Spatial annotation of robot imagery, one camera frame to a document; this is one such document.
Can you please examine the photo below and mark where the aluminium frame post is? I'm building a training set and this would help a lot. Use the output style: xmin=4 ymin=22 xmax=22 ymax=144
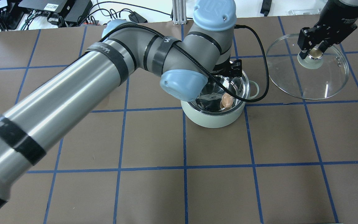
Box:
xmin=172 ymin=0 xmax=188 ymax=25

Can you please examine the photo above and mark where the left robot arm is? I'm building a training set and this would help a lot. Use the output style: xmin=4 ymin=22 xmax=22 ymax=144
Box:
xmin=0 ymin=0 xmax=237 ymax=209

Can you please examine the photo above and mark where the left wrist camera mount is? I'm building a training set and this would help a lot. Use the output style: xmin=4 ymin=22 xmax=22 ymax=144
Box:
xmin=213 ymin=59 xmax=243 ymax=78

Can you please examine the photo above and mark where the beige egg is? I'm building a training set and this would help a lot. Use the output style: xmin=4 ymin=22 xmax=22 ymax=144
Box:
xmin=220 ymin=93 xmax=234 ymax=109

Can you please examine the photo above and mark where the glass pot lid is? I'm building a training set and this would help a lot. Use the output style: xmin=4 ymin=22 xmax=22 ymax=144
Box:
xmin=266 ymin=34 xmax=349 ymax=100

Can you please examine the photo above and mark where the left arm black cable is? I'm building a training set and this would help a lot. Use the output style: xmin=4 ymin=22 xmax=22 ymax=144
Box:
xmin=98 ymin=24 xmax=270 ymax=103

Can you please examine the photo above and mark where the mint green electric pot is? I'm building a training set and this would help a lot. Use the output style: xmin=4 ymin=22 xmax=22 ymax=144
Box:
xmin=181 ymin=71 xmax=259 ymax=128

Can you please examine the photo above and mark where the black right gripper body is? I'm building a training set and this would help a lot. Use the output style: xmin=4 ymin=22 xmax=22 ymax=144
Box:
xmin=315 ymin=0 xmax=358 ymax=42

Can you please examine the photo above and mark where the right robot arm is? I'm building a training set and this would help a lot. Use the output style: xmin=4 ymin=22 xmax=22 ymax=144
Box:
xmin=297 ymin=0 xmax=358 ymax=59

